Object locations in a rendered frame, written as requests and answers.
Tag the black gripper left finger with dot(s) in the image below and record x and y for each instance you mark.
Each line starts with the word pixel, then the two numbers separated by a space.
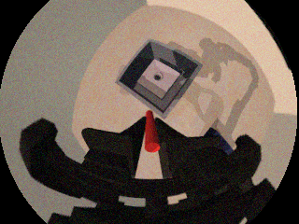
pixel 128 142

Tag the red peg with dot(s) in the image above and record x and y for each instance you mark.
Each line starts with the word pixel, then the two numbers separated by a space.
pixel 151 139

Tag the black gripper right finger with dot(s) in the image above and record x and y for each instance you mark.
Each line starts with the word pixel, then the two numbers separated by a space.
pixel 175 146

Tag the pale pink square plate with hole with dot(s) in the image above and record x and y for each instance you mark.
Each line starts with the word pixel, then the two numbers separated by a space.
pixel 158 79

